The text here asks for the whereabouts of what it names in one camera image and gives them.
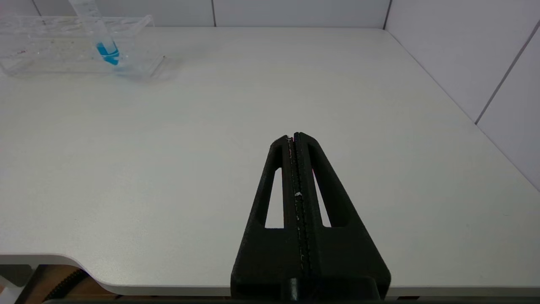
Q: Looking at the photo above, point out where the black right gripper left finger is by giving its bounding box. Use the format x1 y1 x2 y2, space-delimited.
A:
231 135 305 301

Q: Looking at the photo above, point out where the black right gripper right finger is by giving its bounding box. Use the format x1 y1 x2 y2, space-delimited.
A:
294 132 392 301

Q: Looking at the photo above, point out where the clear acrylic test tube rack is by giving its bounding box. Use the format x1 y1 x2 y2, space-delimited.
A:
0 15 166 79

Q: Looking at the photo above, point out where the test tube with blue pigment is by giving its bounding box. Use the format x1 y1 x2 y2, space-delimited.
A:
70 0 120 66

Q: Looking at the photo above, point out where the black corrugated cable conduit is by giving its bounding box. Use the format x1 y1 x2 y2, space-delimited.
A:
42 269 90 301

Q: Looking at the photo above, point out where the white table frame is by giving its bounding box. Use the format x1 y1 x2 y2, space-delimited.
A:
0 264 39 304

